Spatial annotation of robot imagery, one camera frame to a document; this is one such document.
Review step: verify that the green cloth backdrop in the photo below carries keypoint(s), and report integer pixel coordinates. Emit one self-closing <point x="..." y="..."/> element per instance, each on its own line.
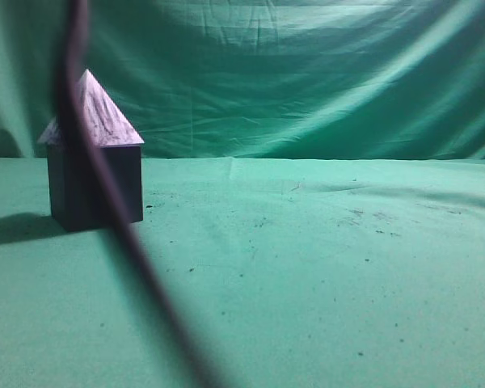
<point x="295" y="79"/>

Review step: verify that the green table cloth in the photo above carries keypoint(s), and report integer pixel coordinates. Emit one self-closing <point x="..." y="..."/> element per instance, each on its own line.
<point x="291" y="273"/>

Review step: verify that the white purple square pyramid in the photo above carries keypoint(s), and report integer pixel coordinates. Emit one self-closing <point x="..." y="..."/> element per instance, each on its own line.
<point x="96" y="112"/>

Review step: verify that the dark purple cube block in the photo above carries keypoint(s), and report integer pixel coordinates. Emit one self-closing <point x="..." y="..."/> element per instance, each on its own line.
<point x="72" y="208"/>

